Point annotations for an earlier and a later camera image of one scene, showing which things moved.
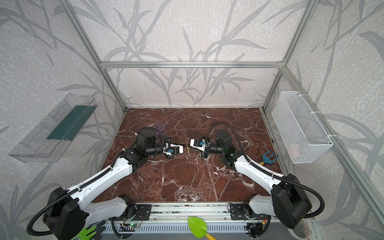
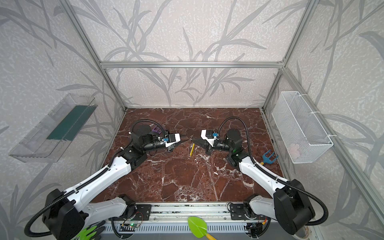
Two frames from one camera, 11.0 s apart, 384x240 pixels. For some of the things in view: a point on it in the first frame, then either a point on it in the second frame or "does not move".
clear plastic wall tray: x=51 y=136 does not move
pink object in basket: x=294 y=149 does not move
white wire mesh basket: x=304 y=135 does not move
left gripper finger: x=184 y=146 -> x=171 y=147
